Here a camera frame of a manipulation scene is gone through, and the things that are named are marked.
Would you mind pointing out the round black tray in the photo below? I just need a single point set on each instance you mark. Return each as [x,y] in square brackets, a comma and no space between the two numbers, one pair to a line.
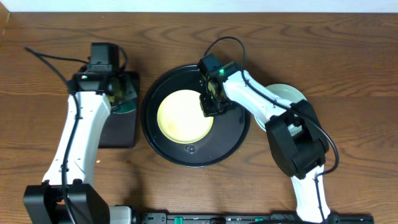
[226,134]

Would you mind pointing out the green yellow sponge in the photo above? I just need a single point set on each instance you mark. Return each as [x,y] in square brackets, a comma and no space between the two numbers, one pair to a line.
[128,103]

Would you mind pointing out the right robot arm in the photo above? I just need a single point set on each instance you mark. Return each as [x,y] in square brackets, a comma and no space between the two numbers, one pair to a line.
[298,144]

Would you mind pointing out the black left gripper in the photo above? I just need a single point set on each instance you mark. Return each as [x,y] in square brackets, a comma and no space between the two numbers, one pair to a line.
[125,94]

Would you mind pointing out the light green plate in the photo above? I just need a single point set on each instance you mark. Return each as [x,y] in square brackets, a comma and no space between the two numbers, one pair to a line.
[287,92]

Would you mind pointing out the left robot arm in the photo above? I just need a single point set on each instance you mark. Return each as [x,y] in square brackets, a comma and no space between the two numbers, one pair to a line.
[102,113]

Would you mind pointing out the rectangular black tray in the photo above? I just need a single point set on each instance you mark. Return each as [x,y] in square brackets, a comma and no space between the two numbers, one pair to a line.
[119,130]

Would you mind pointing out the yellow plate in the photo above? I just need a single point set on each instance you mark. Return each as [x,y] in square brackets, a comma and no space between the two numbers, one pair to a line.
[180,117]

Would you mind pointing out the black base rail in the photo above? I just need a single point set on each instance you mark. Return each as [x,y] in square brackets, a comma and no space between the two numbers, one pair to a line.
[277,218]

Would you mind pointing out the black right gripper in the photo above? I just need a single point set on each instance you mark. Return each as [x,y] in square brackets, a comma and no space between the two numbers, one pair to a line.
[207,111]

